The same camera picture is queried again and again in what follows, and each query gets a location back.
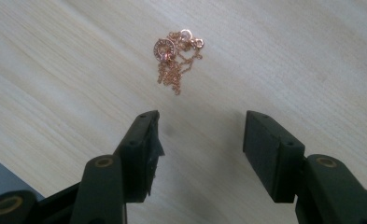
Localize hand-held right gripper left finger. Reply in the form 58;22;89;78
113;109;165;203

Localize rose gold chain necklace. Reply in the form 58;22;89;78
153;28;205;96

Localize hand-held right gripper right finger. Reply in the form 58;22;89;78
242;110;306;204

